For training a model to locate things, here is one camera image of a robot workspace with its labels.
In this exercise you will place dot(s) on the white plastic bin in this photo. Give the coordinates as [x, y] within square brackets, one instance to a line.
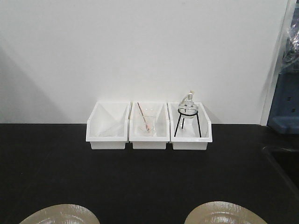
[107, 126]
[189, 134]
[162, 126]

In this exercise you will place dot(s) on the red glass stirring rod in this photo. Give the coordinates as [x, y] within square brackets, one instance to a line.
[146, 123]

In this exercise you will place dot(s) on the middle white plastic bin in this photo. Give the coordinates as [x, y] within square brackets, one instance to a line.
[162, 126]

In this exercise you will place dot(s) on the glass beaker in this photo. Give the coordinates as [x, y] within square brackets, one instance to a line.
[150, 118]

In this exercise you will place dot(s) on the right white plastic bin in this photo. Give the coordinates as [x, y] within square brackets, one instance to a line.
[189, 134]

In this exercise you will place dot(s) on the plastic bag of pegs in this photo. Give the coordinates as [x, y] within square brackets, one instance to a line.
[291, 55]

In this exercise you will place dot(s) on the round glass flask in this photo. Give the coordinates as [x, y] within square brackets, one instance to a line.
[187, 108]

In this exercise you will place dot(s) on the grey pegboard drying rack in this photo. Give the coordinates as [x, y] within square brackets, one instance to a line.
[284, 114]

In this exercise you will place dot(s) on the tan round plate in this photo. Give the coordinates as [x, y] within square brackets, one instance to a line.
[220, 212]
[62, 214]

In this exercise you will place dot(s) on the black lab sink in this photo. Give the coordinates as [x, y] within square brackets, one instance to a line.
[286, 162]

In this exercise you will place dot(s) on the left white plastic bin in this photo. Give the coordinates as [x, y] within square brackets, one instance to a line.
[107, 126]

